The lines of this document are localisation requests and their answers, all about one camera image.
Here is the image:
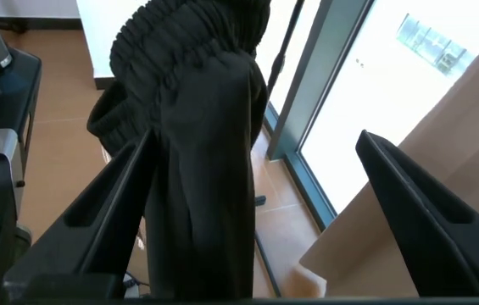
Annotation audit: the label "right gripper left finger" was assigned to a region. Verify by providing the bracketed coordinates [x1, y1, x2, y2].
[3, 129, 159, 293]

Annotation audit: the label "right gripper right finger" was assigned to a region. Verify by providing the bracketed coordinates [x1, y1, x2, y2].
[355, 129, 479, 297]

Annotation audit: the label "black shorts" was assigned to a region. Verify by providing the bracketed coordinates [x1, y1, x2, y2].
[86, 0, 272, 300]

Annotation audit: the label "black clothes rack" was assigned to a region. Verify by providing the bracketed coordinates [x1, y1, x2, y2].
[253, 0, 307, 297]

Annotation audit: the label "beige curtain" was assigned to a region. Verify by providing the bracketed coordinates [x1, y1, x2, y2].
[298, 19, 479, 297]

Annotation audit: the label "window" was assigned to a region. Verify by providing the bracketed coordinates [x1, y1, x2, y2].
[255, 0, 479, 232]

